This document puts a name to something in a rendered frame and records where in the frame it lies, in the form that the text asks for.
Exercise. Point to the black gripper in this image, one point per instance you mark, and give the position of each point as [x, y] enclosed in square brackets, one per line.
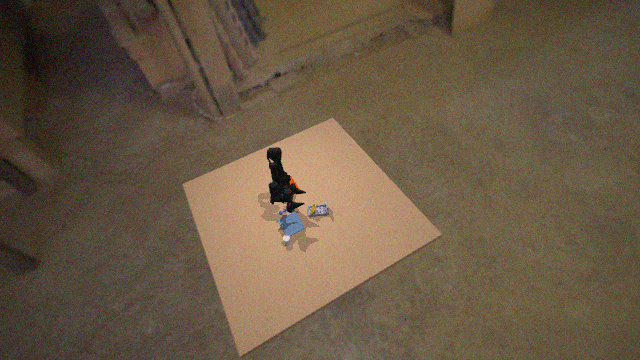
[292, 205]

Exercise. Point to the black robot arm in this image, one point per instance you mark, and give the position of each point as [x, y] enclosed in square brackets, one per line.
[281, 180]

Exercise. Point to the light blue mat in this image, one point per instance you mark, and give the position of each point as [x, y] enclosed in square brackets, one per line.
[291, 224]

